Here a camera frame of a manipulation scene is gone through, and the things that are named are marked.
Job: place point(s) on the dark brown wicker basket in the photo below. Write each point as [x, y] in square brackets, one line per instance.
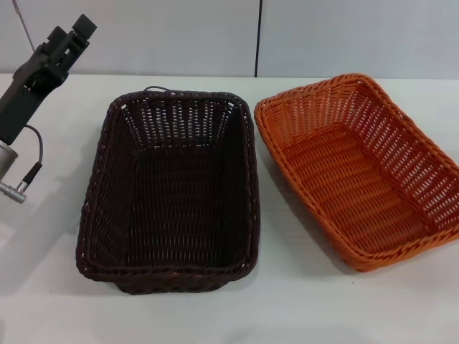
[172, 215]

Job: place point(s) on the thin grey rod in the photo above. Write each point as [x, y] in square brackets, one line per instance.
[22, 19]

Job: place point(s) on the orange wicker basket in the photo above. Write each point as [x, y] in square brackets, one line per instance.
[358, 186]

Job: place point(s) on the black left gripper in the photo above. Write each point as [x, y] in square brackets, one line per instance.
[25, 96]

